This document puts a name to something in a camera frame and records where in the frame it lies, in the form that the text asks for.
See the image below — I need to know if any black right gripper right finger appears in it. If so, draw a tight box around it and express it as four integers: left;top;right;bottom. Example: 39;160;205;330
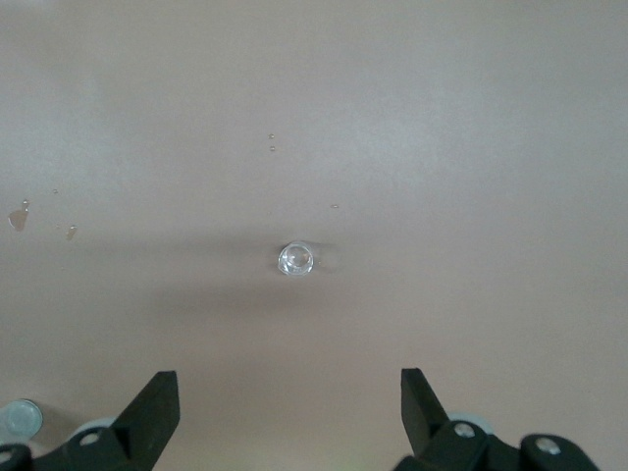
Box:
394;367;602;471

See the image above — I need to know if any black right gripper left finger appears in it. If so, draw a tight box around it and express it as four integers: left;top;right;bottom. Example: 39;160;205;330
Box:
0;371;181;471

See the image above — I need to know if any clear glass measuring cup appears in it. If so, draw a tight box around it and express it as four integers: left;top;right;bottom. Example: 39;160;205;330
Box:
276;239;316;281

